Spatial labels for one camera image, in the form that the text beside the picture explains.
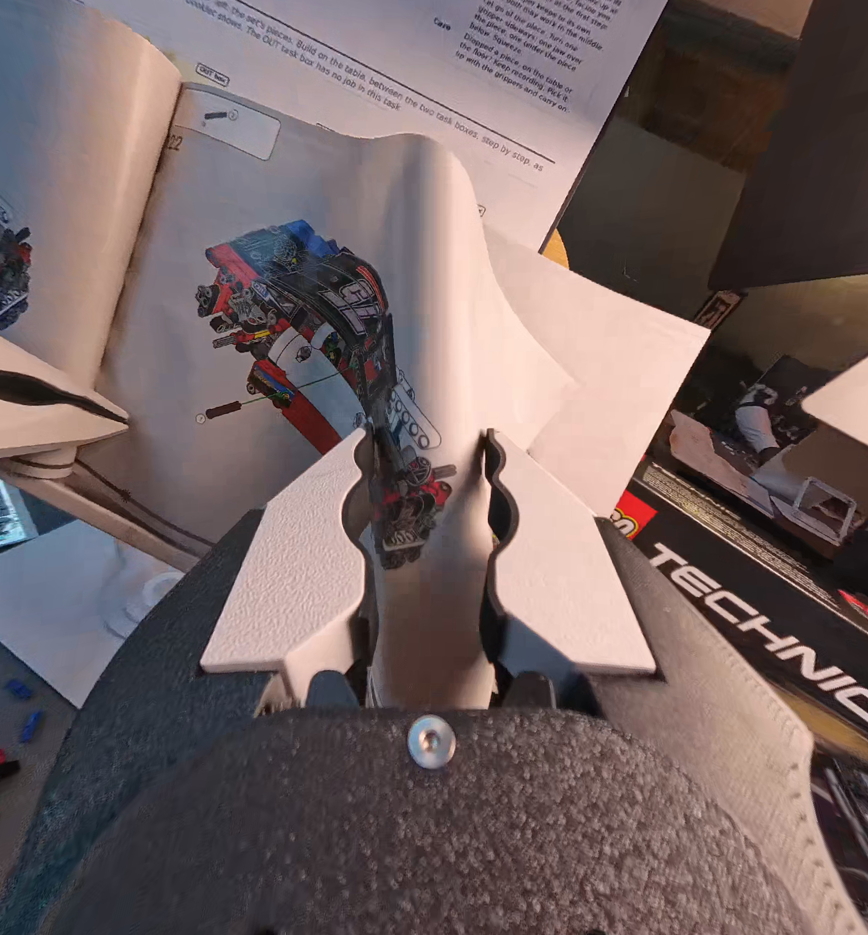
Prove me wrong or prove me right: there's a printed instruction sheet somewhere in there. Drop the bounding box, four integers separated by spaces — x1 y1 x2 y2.
87 0 670 253

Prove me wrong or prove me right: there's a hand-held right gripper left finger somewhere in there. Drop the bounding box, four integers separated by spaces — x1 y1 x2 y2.
200 427 380 707

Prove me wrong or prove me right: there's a lego instruction booklet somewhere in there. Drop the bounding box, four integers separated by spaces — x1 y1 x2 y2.
0 0 712 710

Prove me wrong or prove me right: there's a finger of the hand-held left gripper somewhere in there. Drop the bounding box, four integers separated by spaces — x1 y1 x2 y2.
0 320 129 425
0 391 130 465

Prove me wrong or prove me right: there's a black lego set box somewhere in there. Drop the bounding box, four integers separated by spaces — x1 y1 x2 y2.
612 456 868 935

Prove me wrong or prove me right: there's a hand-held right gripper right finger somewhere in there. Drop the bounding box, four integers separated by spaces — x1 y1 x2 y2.
480 428 658 706

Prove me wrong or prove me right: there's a white book stand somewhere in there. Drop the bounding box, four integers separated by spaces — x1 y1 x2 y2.
0 431 219 710

